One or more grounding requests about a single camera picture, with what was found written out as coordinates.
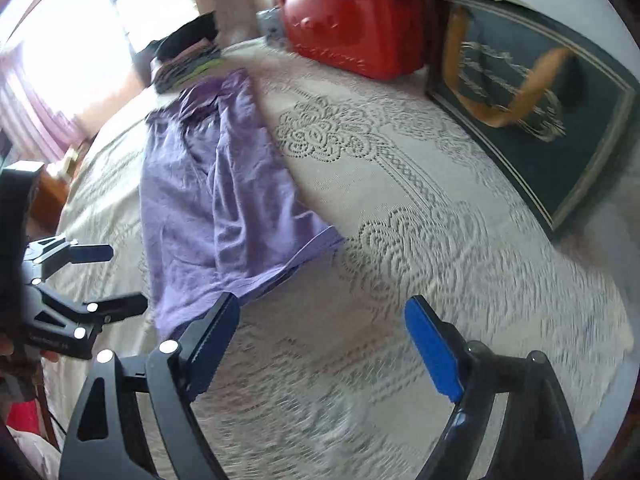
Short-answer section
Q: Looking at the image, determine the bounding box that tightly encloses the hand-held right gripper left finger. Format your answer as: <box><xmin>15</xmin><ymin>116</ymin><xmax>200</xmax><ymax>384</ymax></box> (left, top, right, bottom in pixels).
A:
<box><xmin>59</xmin><ymin>291</ymin><xmax>242</xmax><ymax>480</ymax></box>

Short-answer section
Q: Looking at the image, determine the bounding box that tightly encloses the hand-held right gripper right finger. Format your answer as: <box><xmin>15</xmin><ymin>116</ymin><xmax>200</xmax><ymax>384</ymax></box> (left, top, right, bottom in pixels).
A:
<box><xmin>404</xmin><ymin>295</ymin><xmax>586</xmax><ymax>480</ymax></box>

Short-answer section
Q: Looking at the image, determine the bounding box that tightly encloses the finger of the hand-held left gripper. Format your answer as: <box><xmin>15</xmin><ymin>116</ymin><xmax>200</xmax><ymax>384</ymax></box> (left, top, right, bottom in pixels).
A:
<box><xmin>27</xmin><ymin>237</ymin><xmax>115</xmax><ymax>281</ymax></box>
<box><xmin>37</xmin><ymin>285</ymin><xmax>149</xmax><ymax>331</ymax></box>

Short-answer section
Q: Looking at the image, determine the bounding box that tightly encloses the purple garment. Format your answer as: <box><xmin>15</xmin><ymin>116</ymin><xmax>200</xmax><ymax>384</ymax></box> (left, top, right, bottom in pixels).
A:
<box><xmin>140</xmin><ymin>67</ymin><xmax>347</xmax><ymax>341</ymax></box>

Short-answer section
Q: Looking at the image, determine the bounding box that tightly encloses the pale curtain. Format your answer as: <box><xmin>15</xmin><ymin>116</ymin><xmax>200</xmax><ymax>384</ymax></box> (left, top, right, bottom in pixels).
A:
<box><xmin>0</xmin><ymin>35</ymin><xmax>96</xmax><ymax>161</ymax></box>

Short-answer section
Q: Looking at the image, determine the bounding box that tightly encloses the white lace tablecloth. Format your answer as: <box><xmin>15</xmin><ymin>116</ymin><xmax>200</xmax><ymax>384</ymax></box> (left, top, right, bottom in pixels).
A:
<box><xmin>42</xmin><ymin>37</ymin><xmax>633</xmax><ymax>480</ymax></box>

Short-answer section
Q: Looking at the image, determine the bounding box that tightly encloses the green folded garment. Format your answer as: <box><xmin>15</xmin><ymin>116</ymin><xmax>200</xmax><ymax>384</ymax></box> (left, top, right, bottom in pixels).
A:
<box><xmin>187</xmin><ymin>57</ymin><xmax>226</xmax><ymax>80</ymax></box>

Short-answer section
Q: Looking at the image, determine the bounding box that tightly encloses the pink folded garment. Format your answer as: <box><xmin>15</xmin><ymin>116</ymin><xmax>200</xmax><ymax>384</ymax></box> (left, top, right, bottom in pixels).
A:
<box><xmin>175</xmin><ymin>40</ymin><xmax>218</xmax><ymax>60</ymax></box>

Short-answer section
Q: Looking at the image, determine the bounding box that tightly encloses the black garment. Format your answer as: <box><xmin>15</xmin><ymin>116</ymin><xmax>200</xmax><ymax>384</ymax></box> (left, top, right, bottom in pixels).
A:
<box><xmin>145</xmin><ymin>12</ymin><xmax>221</xmax><ymax>58</ymax></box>

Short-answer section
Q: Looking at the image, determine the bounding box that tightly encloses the dark green gift box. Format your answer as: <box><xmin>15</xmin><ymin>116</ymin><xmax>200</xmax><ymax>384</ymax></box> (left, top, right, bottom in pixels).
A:
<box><xmin>375</xmin><ymin>0</ymin><xmax>640</xmax><ymax>233</ymax></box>

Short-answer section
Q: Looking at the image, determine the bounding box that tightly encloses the red bear-face suitcase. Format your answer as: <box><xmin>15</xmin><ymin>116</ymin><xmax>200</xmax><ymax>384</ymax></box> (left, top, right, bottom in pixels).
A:
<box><xmin>270</xmin><ymin>0</ymin><xmax>433</xmax><ymax>80</ymax></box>

